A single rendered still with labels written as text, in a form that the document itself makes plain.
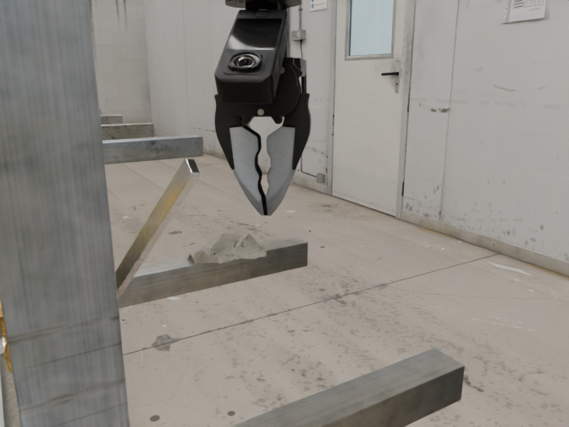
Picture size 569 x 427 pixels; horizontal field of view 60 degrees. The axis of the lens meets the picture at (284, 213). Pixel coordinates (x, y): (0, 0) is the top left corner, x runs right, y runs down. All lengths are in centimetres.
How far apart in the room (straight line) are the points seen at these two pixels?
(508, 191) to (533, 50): 80
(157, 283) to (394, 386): 26
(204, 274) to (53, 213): 37
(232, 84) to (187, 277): 22
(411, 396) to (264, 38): 30
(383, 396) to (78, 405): 22
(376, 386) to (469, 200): 308
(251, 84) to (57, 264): 24
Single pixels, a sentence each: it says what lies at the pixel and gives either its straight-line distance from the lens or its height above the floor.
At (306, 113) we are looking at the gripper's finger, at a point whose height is 102.
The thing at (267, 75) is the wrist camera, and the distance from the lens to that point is 38.
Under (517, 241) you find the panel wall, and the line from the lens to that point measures 325.
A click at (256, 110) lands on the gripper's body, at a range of 47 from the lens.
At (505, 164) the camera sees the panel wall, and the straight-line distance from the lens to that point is 323.
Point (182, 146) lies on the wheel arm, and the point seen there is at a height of 95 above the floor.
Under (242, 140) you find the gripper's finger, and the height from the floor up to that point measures 99.
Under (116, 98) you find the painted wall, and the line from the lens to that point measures 949.
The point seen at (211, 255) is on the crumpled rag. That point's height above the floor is 87.
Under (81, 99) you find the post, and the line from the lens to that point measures 17.
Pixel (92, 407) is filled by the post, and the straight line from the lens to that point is 20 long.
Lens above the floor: 105
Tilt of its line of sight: 15 degrees down
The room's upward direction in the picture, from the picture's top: straight up
